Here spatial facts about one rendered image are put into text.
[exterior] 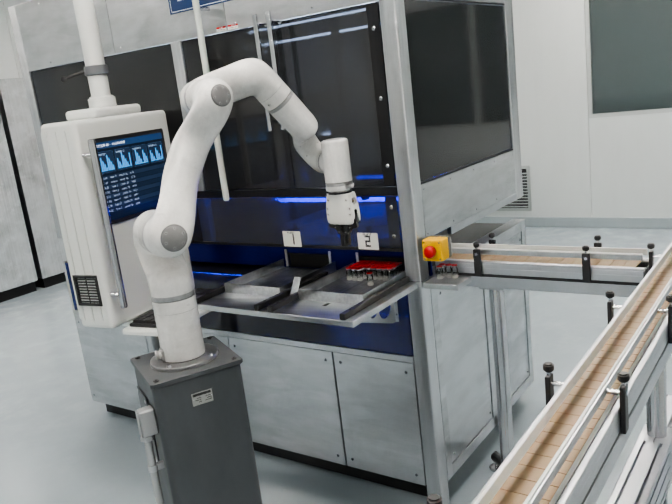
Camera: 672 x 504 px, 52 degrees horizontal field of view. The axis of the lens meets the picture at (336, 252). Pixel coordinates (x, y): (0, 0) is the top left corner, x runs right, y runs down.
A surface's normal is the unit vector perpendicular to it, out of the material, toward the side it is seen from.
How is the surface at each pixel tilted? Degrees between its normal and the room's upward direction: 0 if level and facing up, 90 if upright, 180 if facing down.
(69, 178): 90
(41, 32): 90
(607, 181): 90
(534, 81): 90
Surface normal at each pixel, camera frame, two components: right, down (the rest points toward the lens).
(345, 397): -0.56, 0.25
